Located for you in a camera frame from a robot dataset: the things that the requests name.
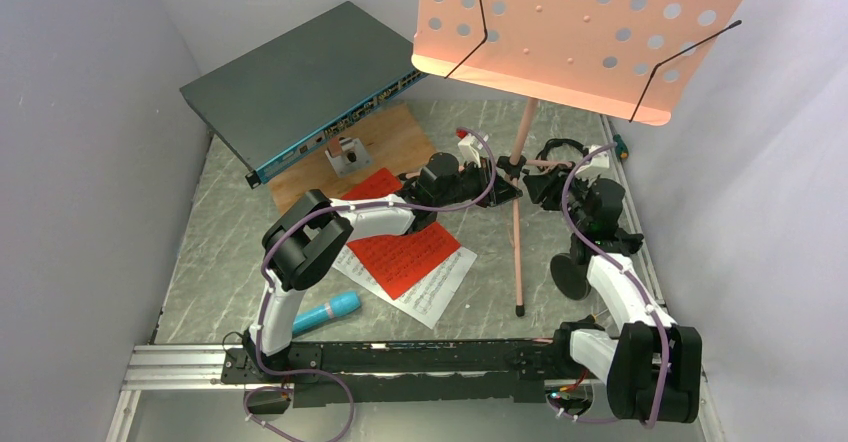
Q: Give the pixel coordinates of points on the wooden board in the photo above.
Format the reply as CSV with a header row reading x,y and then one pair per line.
x,y
391,138

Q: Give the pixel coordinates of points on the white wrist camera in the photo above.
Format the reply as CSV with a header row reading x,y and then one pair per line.
x,y
470,147
597,166

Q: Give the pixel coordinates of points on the blue cylindrical tube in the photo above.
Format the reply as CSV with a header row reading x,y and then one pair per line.
x,y
339,306

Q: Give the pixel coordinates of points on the aluminium frame rail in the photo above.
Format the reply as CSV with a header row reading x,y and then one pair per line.
x,y
163,368

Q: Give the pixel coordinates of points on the green orange screwdriver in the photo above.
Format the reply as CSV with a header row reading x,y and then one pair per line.
x,y
621,148

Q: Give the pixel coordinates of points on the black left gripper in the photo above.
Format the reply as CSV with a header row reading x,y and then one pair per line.
x,y
500,193

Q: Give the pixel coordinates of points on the dark grey network switch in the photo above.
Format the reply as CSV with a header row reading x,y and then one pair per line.
x,y
281,101

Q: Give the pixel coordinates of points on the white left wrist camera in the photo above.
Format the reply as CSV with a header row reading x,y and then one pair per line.
x,y
470,147

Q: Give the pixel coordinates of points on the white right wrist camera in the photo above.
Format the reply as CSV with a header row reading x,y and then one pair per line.
x,y
597,166

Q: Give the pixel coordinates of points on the red sheet music booklet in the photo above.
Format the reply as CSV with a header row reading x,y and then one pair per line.
x,y
397,263

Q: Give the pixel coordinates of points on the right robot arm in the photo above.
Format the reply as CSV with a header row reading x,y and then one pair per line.
x,y
651,367

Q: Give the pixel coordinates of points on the small metal bracket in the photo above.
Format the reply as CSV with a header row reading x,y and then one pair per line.
x,y
347,155

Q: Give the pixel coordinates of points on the pink music stand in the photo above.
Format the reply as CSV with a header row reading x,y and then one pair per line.
x,y
629,59

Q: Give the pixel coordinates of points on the white sheet music paper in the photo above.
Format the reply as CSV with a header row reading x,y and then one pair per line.
x,y
426,300

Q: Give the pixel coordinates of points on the black round disc stand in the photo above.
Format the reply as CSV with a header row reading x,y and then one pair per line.
x,y
570,277

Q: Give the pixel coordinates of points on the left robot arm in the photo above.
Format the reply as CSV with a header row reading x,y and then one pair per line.
x,y
302,245

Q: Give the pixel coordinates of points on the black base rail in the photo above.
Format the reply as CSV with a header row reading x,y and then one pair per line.
x,y
320,373

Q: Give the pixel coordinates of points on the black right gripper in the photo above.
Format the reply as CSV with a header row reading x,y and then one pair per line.
x,y
548,185

